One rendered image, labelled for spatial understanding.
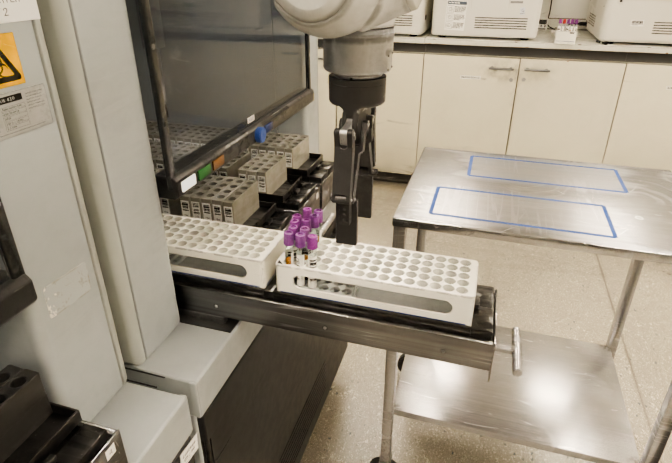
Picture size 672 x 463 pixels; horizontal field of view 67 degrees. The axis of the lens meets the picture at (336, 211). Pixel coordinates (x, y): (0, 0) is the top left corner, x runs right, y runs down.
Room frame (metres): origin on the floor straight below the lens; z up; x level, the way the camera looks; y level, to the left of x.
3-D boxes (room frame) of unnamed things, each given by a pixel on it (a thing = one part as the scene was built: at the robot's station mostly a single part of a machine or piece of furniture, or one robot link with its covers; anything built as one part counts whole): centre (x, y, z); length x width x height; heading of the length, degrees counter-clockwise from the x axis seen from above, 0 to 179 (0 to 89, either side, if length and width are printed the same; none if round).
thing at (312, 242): (0.64, 0.04, 0.86); 0.02 x 0.02 x 0.11
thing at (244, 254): (0.75, 0.24, 0.83); 0.30 x 0.10 x 0.06; 73
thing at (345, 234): (0.62, -0.02, 0.95); 0.03 x 0.01 x 0.07; 73
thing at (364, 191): (0.71, -0.04, 0.95); 0.03 x 0.01 x 0.07; 73
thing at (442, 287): (0.65, -0.06, 0.83); 0.30 x 0.10 x 0.06; 73
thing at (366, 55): (0.67, -0.03, 1.17); 0.09 x 0.09 x 0.06
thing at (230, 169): (1.06, 0.23, 0.85); 0.12 x 0.02 x 0.06; 163
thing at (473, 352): (0.69, 0.07, 0.78); 0.73 x 0.14 x 0.09; 73
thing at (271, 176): (1.03, 0.14, 0.85); 0.12 x 0.02 x 0.06; 163
